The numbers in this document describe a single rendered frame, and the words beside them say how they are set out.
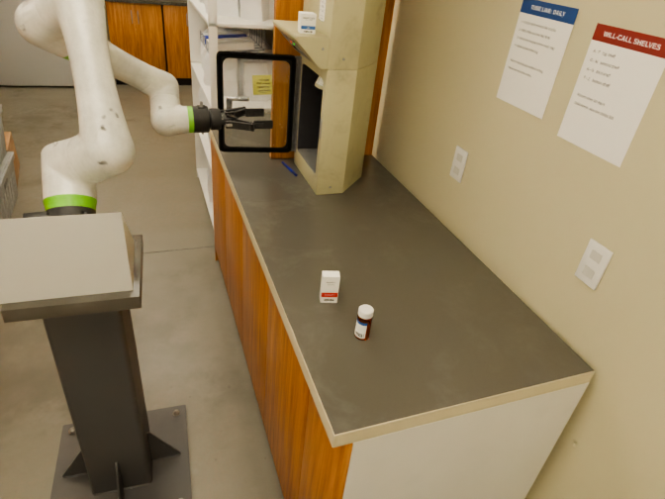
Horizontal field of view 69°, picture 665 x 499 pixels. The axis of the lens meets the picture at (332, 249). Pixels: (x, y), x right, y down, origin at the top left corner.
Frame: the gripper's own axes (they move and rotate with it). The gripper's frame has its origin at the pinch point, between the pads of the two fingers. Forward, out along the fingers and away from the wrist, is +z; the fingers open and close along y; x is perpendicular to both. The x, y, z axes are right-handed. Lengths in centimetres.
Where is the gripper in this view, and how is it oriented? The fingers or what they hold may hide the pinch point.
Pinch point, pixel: (264, 118)
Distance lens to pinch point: 187.9
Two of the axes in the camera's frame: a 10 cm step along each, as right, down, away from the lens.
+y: -3.4, -5.4, 7.7
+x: -1.0, 8.4, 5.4
